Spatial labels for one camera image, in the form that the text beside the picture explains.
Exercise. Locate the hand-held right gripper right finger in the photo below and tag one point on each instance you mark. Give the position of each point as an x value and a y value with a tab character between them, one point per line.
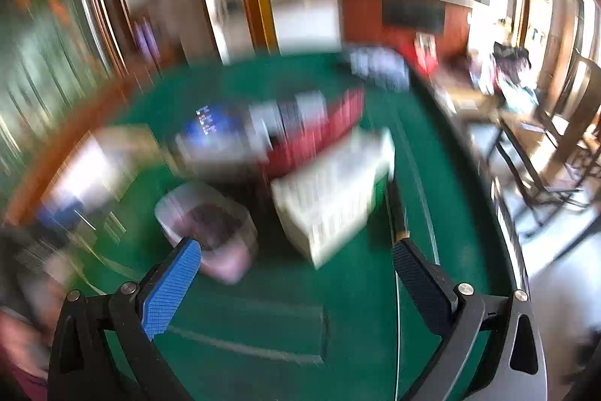
418	288

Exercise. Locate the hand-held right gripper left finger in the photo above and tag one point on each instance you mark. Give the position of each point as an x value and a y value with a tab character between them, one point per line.
169	288

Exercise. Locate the clear plastic container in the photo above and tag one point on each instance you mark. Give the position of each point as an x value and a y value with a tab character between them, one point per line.
211	227

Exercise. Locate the black pen with red ends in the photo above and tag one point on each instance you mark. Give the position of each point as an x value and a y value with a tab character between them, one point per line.
398	213

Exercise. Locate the green and white box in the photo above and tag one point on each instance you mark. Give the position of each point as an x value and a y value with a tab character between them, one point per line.
103	161

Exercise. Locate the white medicine box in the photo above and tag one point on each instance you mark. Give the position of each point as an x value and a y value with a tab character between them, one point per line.
328	194

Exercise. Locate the dark blue box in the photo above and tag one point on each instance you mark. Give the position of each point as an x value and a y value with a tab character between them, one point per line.
225	138

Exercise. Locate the red box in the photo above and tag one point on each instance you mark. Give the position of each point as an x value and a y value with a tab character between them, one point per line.
324	133

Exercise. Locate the wooden chair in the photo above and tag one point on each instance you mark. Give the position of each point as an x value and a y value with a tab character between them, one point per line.
558	133

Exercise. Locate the pile of playing cards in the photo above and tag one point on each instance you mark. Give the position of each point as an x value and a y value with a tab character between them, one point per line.
378	67

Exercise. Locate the pile of clothes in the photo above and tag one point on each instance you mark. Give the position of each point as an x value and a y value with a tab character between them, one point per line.
512	62

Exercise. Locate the flower wall painting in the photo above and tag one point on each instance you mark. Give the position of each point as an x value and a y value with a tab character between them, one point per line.
42	53

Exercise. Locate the black wall panel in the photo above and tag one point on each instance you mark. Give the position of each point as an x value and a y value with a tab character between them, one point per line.
413	13

